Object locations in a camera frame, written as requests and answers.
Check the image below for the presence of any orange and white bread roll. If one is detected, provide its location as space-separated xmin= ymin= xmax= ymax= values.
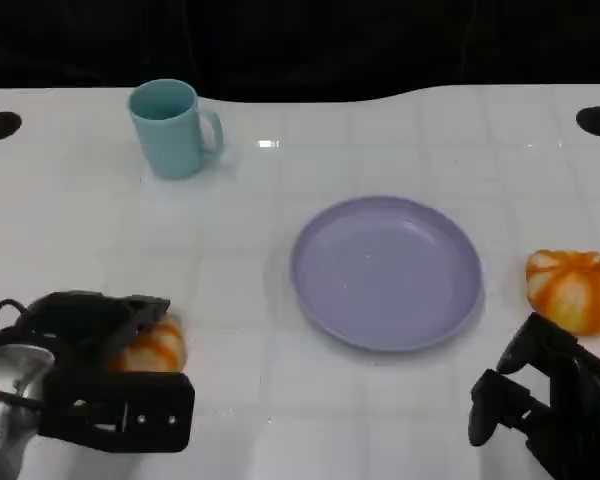
xmin=107 ymin=313 xmax=189 ymax=374
xmin=524 ymin=248 xmax=600 ymax=337

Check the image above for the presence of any pale green mug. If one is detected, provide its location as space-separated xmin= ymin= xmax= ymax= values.
xmin=127 ymin=78 xmax=225 ymax=180

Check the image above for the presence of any lilac plate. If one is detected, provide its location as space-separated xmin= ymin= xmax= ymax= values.
xmin=289 ymin=195 xmax=484 ymax=353

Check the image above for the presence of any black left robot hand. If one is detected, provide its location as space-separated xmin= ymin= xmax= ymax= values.
xmin=27 ymin=292 xmax=196 ymax=454

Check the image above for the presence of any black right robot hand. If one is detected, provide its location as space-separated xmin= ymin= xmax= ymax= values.
xmin=468 ymin=312 xmax=600 ymax=480

